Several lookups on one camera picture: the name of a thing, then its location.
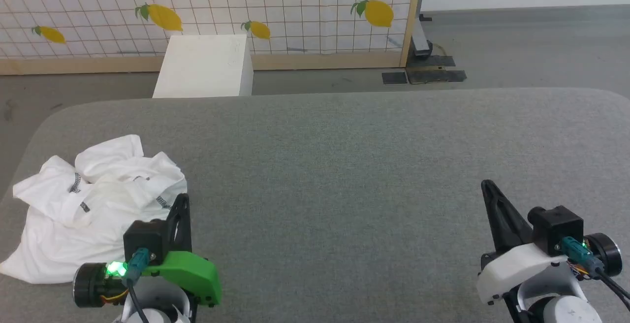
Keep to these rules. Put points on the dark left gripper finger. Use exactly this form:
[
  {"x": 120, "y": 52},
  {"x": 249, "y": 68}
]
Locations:
[
  {"x": 187, "y": 229},
  {"x": 174, "y": 229}
]

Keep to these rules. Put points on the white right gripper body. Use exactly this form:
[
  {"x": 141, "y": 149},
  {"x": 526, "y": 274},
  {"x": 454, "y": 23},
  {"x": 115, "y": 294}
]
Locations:
[{"x": 517, "y": 266}]

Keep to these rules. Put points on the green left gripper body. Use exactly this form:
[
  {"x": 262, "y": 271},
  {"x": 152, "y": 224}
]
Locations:
[{"x": 192, "y": 271}]

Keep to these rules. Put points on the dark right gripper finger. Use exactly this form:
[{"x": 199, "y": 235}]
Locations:
[
  {"x": 498, "y": 229},
  {"x": 517, "y": 227}
]

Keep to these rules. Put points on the white long-sleeve shirt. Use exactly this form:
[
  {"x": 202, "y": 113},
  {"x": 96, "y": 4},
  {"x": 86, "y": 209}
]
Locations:
[{"x": 74, "y": 224}]

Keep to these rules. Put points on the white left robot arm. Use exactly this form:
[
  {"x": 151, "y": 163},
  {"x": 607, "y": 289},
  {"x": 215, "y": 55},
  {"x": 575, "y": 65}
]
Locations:
[{"x": 160, "y": 308}]

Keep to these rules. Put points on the white box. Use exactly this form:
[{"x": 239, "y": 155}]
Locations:
[{"x": 204, "y": 67}]

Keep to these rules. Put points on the long black floor plate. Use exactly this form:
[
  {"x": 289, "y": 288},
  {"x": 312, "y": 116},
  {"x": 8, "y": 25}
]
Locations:
[{"x": 435, "y": 76}]

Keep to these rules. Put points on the small black floor mat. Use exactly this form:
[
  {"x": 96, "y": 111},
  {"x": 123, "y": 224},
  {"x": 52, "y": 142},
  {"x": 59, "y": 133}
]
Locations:
[{"x": 394, "y": 78}]

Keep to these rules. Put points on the lemon-print partition screen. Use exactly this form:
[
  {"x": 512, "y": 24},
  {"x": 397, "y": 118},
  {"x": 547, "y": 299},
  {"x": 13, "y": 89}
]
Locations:
[{"x": 221, "y": 8}]

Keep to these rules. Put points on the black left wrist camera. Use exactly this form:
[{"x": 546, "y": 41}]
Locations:
[{"x": 145, "y": 237}]

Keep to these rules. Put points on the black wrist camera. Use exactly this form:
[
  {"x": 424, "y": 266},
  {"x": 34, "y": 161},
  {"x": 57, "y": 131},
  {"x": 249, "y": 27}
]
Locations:
[
  {"x": 558, "y": 227},
  {"x": 145, "y": 237}
]

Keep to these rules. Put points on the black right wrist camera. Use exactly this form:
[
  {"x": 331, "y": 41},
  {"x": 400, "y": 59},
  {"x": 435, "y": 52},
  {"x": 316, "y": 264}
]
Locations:
[{"x": 558, "y": 227}]

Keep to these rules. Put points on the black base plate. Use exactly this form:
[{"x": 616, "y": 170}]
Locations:
[{"x": 438, "y": 61}]

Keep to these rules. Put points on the grey metal post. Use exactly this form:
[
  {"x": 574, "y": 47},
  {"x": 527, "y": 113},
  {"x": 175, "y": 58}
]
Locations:
[{"x": 421, "y": 37}]

